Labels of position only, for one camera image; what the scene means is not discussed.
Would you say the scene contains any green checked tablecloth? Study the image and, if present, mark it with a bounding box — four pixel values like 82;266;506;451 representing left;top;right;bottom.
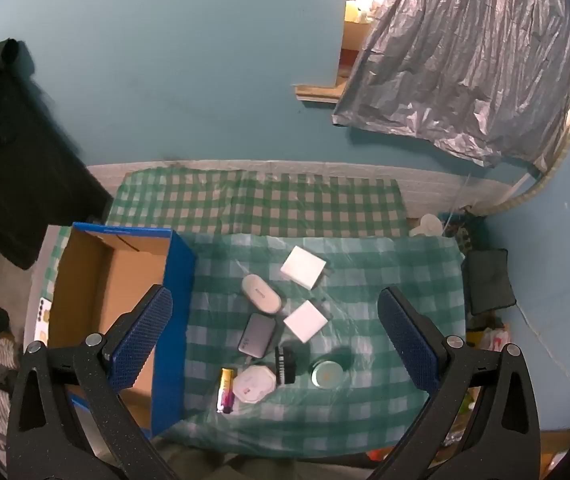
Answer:
40;167;466;458

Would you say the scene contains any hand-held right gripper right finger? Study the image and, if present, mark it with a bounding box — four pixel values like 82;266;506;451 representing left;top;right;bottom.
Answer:
370;286;540;480

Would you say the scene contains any white smartphone with gold stickers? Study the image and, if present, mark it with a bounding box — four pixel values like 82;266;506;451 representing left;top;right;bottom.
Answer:
35;297;53;346

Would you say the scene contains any black travel adapter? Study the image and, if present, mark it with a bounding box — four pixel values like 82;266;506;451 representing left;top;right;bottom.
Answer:
274;346;298;386

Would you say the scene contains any black cushion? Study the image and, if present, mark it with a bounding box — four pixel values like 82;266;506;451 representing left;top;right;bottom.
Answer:
465;249;517;316

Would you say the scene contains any white plastic bag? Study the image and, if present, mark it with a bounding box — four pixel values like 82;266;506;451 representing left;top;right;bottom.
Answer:
409;214;443;238

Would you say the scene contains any wooden ledge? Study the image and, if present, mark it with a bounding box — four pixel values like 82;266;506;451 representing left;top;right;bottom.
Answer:
294;82;348;103

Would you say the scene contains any gold and pink battery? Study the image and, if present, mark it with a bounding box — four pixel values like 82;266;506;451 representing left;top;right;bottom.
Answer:
216;367;237;414

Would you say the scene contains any green metal tin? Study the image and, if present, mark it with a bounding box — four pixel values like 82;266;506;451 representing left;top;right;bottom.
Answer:
311;359;344;390

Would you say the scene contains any white charger block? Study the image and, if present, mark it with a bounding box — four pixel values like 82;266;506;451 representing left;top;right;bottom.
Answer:
280;246;328;291
283;301;330;343

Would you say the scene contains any grey white adapter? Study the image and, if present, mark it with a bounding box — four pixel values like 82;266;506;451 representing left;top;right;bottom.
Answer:
232;364;276;405

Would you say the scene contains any grey power bank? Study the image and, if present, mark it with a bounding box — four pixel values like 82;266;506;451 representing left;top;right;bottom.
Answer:
237;313;277;359

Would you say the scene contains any pale pink earbud case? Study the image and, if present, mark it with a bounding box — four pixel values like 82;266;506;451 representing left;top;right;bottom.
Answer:
241;274;282;315

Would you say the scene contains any blue cardboard box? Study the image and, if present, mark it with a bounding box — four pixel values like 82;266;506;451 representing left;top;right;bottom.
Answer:
48;222;197;438

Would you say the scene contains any black hanging cloth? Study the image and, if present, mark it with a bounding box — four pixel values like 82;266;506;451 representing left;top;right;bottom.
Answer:
0;37;114;271

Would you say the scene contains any silver crinkled tarp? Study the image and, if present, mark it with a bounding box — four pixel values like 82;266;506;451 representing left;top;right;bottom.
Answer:
331;0;570;173

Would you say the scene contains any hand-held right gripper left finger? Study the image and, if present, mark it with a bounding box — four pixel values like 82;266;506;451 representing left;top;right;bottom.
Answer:
6;284;181;480

